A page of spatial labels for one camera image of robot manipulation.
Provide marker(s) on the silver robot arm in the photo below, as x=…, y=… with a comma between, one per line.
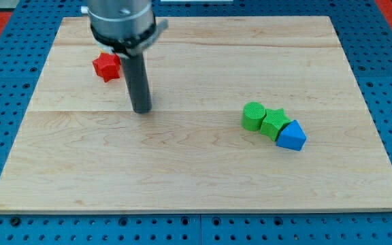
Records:
x=127, y=28

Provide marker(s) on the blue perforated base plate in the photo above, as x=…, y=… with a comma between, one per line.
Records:
x=365, y=32

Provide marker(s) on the light wooden board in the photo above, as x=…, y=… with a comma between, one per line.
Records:
x=81, y=149

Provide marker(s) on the green star block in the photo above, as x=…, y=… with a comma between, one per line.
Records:
x=273, y=123

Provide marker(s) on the green cylinder block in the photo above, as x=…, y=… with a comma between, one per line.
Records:
x=252, y=116

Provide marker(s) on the red star block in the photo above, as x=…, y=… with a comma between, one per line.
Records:
x=107, y=66

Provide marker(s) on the blue triangular block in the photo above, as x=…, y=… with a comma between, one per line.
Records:
x=292, y=137

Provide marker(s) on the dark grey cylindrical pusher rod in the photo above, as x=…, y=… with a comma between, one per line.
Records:
x=137, y=83

